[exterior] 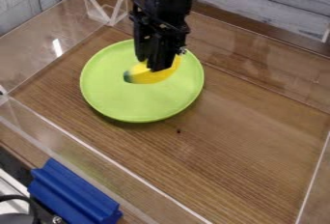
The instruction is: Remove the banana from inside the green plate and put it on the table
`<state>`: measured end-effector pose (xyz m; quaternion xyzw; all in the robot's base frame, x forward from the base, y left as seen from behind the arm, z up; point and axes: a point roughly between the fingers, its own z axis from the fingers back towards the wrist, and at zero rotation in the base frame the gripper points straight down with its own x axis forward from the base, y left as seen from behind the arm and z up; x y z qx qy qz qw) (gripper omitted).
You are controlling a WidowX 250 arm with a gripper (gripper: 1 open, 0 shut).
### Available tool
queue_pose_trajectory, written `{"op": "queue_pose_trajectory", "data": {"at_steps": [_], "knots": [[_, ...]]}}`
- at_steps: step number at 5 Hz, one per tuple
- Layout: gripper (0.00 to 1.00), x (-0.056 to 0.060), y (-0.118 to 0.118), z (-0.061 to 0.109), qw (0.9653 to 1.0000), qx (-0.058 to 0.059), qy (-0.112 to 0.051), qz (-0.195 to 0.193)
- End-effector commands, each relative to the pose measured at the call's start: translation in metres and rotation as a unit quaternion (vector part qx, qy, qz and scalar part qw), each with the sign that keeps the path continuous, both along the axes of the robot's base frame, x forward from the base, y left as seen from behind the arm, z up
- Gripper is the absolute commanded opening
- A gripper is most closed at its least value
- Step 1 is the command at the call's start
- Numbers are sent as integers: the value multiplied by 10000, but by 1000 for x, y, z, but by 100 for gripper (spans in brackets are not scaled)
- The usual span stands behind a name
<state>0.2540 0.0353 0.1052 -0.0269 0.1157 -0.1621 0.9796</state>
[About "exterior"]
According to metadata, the clear acrylic triangle bracket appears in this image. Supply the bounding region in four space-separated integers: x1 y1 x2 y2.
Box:
84 0 128 27

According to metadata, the clear acrylic front wall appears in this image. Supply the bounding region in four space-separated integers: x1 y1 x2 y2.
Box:
0 86 212 224

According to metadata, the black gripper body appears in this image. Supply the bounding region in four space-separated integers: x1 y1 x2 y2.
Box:
130 0 194 38

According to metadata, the black cable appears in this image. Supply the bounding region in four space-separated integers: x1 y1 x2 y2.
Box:
0 195 44 217

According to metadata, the green round plate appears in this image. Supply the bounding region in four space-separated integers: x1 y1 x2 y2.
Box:
80 40 204 123

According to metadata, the blue plastic clamp block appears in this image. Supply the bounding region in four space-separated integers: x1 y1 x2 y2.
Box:
28 158 123 224

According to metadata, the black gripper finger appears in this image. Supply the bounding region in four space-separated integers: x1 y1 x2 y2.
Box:
147 34 186 72
134 22 154 62

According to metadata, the yellow toy banana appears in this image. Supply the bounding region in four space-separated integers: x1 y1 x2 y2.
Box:
123 56 182 84

